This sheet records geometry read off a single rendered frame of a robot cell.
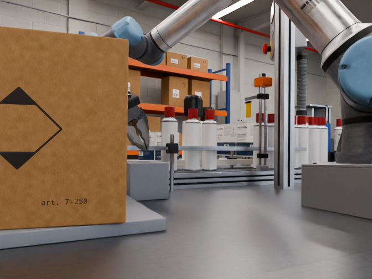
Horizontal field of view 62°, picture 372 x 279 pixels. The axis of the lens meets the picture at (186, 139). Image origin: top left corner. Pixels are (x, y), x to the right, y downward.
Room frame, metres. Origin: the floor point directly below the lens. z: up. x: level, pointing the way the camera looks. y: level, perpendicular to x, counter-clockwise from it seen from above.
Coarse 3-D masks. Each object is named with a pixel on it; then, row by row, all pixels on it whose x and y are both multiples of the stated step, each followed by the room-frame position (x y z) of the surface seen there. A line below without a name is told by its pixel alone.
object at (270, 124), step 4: (268, 116) 1.15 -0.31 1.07; (272, 116) 1.14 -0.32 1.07; (268, 120) 1.15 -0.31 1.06; (272, 120) 1.14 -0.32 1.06; (268, 124) 1.14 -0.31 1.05; (272, 124) 1.13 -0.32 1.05; (268, 128) 1.13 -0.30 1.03; (272, 128) 1.13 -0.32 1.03; (268, 132) 1.13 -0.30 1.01; (272, 132) 1.13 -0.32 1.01; (268, 136) 1.13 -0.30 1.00; (272, 136) 1.13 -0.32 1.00; (268, 140) 1.13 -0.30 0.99; (272, 140) 1.13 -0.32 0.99; (268, 144) 1.13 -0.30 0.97; (272, 144) 1.13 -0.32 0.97; (268, 152) 1.13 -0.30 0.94; (272, 152) 1.13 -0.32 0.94; (268, 156) 1.13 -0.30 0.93; (272, 156) 1.13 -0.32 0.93; (268, 160) 1.13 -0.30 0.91; (272, 160) 1.13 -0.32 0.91; (268, 164) 1.13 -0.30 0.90; (272, 164) 1.13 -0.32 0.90; (268, 168) 1.13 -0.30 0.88; (272, 168) 1.13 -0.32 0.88
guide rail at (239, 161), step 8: (128, 160) 0.97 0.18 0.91; (136, 160) 0.97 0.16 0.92; (144, 160) 0.98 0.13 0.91; (152, 160) 0.99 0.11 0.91; (160, 160) 1.01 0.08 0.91; (184, 160) 1.04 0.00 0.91; (200, 160) 1.07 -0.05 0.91; (224, 160) 1.11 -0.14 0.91; (232, 160) 1.12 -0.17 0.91; (240, 160) 1.14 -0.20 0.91; (248, 160) 1.15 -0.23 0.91
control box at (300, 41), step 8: (272, 24) 1.08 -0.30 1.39; (296, 32) 0.99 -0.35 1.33; (272, 40) 1.08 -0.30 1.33; (296, 40) 0.99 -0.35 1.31; (304, 40) 0.99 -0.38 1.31; (272, 48) 1.07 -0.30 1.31; (296, 48) 1.00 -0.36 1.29; (304, 48) 1.00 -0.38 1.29; (272, 56) 1.12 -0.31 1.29; (296, 56) 1.10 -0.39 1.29
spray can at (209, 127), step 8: (208, 112) 1.03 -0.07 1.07; (208, 120) 1.04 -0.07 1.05; (208, 128) 1.03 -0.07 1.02; (216, 128) 1.04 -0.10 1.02; (208, 136) 1.03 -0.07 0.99; (216, 136) 1.04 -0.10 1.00; (208, 144) 1.03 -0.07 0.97; (216, 144) 1.04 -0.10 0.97; (208, 152) 1.03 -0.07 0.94; (216, 152) 1.04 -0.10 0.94; (208, 160) 1.03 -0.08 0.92; (216, 160) 1.04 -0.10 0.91; (208, 168) 1.03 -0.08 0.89; (216, 168) 1.05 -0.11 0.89
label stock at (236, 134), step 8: (224, 128) 1.45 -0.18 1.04; (232, 128) 1.39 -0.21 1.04; (240, 128) 1.34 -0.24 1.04; (248, 128) 1.32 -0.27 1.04; (224, 136) 1.45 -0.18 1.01; (232, 136) 1.39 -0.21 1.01; (240, 136) 1.34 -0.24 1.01; (248, 136) 1.32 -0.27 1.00; (224, 144) 1.45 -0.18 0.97; (232, 144) 1.39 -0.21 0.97; (240, 144) 1.34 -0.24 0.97; (248, 144) 1.32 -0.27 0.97; (224, 152) 1.44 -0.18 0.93; (240, 152) 1.34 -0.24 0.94; (248, 152) 1.32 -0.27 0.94
